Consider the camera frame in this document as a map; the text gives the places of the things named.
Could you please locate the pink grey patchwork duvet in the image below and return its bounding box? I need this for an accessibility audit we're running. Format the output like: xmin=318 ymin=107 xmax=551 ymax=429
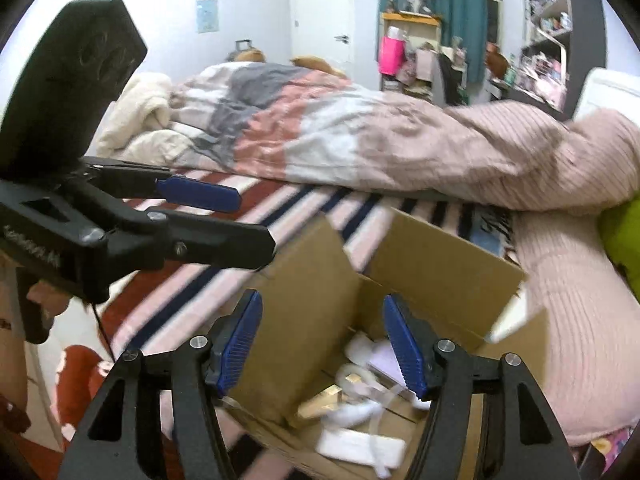
xmin=167 ymin=62 xmax=640 ymax=213

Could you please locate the white plastic piece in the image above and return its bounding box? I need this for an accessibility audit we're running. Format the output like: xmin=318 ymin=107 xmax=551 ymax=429
xmin=345 ymin=332 xmax=388 ymax=366

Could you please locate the brown cardboard box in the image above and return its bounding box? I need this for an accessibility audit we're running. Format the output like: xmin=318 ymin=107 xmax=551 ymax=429
xmin=220 ymin=207 xmax=551 ymax=480

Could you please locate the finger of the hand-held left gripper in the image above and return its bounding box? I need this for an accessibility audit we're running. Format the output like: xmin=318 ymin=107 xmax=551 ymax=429
xmin=80 ymin=156 xmax=243 ymax=213
xmin=107 ymin=207 xmax=277 ymax=272

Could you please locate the blue wall poster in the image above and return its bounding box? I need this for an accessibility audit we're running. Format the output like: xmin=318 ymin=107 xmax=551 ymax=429
xmin=196 ymin=0 xmax=219 ymax=34

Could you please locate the pink ribbed pillow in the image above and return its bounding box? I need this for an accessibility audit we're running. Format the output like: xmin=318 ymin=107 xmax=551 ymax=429
xmin=510 ymin=210 xmax=640 ymax=446

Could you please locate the white cable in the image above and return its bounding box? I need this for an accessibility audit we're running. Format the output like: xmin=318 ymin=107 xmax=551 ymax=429
xmin=335 ymin=365 xmax=426 ymax=413

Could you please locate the black cable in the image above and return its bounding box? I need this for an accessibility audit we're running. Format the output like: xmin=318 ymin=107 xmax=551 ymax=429
xmin=91 ymin=301 xmax=117 ymax=362

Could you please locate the teal curtain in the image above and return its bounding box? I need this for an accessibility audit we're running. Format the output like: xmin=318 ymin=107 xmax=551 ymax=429
xmin=377 ymin=0 xmax=488 ymax=86

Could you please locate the person's left hand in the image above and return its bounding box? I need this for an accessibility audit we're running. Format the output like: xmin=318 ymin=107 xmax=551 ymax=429
xmin=27 ymin=282 xmax=73 ymax=330

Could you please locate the green pillow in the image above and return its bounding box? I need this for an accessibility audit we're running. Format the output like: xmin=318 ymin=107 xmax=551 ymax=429
xmin=597 ymin=200 xmax=640 ymax=303

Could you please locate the cream fleece blanket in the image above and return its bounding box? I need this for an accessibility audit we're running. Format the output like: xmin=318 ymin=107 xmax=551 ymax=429
xmin=95 ymin=72 xmax=201 ymax=168

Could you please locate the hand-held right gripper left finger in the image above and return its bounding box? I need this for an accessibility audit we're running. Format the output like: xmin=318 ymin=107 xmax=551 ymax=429
xmin=59 ymin=289 xmax=264 ymax=480

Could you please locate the yellow shelf unit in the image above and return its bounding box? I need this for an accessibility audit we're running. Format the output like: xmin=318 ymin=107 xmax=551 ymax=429
xmin=380 ymin=12 xmax=443 ymax=93

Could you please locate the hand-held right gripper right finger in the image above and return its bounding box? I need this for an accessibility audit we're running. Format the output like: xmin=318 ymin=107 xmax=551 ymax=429
xmin=382 ymin=294 xmax=581 ymax=480

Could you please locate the white door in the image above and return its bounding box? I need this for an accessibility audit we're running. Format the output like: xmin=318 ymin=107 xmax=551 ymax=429
xmin=290 ymin=0 xmax=353 ymax=78

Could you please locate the bright pink bag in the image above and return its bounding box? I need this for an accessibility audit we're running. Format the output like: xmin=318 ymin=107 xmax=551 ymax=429
xmin=378 ymin=35 xmax=405 ymax=76

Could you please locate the white charger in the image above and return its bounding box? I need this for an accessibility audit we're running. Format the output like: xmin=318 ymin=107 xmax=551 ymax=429
xmin=325 ymin=399 xmax=386 ymax=428

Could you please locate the dark curved bookshelf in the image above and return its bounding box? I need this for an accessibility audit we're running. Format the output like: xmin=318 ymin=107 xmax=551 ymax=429
xmin=520 ymin=0 xmax=608 ymax=121

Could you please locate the gold small box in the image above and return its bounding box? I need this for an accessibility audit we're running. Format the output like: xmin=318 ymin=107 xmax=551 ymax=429
xmin=300 ymin=384 xmax=353 ymax=418

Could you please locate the window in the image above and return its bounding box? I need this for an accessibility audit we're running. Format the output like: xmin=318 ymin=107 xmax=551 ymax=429
xmin=482 ymin=0 xmax=503 ymax=46

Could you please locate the white headboard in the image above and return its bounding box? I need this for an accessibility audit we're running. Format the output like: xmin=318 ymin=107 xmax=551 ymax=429
xmin=572 ymin=67 xmax=640 ymax=123

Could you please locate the brown plush toy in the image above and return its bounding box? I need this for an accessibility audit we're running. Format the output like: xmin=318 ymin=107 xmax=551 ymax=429
xmin=485 ymin=42 xmax=511 ymax=81

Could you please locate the black chair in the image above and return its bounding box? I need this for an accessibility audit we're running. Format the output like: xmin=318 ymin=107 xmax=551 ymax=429
xmin=432 ymin=52 xmax=467 ymax=107

